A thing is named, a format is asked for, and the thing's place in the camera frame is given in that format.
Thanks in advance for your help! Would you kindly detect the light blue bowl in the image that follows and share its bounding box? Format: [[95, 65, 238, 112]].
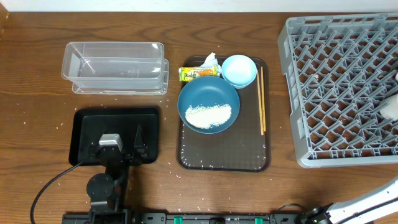
[[221, 55, 257, 89]]

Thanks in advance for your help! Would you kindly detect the wooden chopstick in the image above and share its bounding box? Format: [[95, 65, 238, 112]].
[[256, 70, 264, 136], [260, 67, 266, 132]]

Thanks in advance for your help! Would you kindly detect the white cup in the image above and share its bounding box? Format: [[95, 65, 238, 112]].
[[380, 94, 398, 121]]

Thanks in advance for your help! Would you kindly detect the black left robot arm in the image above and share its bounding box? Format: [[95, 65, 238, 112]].
[[86, 126, 148, 223]]

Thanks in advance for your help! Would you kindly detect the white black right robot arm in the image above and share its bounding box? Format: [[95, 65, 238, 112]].
[[295, 178, 397, 224]]

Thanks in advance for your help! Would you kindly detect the grey dishwasher rack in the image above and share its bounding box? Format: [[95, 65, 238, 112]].
[[277, 13, 397, 169]]

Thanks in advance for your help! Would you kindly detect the black plastic bin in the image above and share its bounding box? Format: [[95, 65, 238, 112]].
[[68, 108, 159, 166]]

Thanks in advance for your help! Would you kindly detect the pile of white rice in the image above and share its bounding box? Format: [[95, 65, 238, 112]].
[[185, 104, 232, 129]]

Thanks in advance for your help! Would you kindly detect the yellow green snack wrapper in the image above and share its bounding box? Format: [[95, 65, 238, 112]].
[[178, 65, 218, 82]]

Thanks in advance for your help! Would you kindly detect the dark blue plate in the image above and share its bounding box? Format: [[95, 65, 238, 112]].
[[178, 76, 240, 134]]

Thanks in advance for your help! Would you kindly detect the clear plastic bin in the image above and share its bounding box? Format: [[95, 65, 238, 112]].
[[62, 42, 165, 82]]

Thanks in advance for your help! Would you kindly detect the dark brown serving tray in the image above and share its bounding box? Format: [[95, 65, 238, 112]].
[[177, 57, 271, 172]]

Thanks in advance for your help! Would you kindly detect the crumpled white tissue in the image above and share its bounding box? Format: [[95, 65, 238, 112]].
[[200, 52, 218, 67]]

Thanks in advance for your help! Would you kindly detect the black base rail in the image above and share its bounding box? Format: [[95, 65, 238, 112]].
[[62, 213, 297, 224]]

